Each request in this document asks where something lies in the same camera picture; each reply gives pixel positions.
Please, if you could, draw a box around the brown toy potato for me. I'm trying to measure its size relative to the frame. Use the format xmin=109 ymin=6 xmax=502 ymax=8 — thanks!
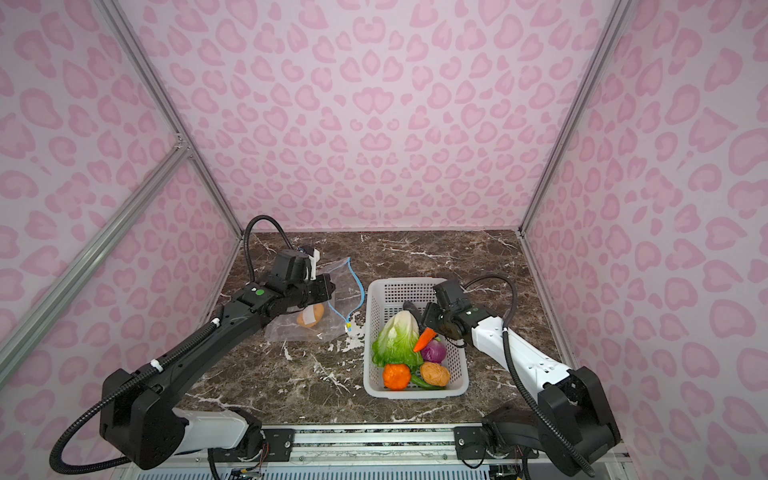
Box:
xmin=420 ymin=362 xmax=451 ymax=387

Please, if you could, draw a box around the purple toy onion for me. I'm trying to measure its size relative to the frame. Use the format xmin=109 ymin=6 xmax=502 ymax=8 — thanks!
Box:
xmin=420 ymin=339 xmax=447 ymax=364

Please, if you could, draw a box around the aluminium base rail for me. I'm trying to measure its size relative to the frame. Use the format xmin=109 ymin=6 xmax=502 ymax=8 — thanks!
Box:
xmin=110 ymin=421 xmax=637 ymax=480

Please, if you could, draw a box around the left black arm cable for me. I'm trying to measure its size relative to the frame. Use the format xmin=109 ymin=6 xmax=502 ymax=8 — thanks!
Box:
xmin=242 ymin=214 xmax=295 ymax=283

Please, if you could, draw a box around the dark purple toy eggplant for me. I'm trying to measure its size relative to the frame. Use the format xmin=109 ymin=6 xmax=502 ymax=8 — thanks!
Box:
xmin=402 ymin=301 xmax=423 ymax=325

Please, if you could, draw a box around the green toy pepper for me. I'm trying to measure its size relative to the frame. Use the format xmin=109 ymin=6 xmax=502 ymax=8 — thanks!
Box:
xmin=410 ymin=375 xmax=444 ymax=390

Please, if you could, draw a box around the orange toy tomato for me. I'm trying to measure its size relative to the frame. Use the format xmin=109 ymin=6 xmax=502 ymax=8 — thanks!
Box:
xmin=382 ymin=364 xmax=412 ymax=391

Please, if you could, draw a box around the green white toy cabbage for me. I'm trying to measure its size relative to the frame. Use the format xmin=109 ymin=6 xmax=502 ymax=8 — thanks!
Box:
xmin=372 ymin=310 xmax=423 ymax=369

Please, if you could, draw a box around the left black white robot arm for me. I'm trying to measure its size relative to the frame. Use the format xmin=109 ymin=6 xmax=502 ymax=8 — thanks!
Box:
xmin=99 ymin=247 xmax=335 ymax=470

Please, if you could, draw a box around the white plastic basket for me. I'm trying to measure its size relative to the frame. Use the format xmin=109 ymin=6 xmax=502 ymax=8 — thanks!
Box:
xmin=363 ymin=277 xmax=469 ymax=400

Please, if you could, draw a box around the yellow toy potato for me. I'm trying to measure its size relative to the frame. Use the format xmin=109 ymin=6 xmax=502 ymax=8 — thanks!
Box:
xmin=297 ymin=303 xmax=325 ymax=328

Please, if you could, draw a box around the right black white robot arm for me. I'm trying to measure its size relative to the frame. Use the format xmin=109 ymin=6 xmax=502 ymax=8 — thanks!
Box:
xmin=423 ymin=280 xmax=621 ymax=478

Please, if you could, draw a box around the orange toy carrot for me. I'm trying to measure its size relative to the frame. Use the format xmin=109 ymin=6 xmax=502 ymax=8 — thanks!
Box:
xmin=413 ymin=327 xmax=437 ymax=352

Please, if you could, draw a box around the clear zip top bag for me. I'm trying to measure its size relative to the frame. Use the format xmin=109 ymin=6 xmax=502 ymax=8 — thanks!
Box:
xmin=265 ymin=257 xmax=365 ymax=343

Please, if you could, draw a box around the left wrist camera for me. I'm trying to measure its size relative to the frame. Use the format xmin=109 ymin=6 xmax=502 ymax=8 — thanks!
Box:
xmin=298 ymin=245 xmax=320 ymax=280

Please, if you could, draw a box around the aluminium frame strut left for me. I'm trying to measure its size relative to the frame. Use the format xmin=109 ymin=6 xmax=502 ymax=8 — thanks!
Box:
xmin=1 ymin=142 xmax=189 ymax=385

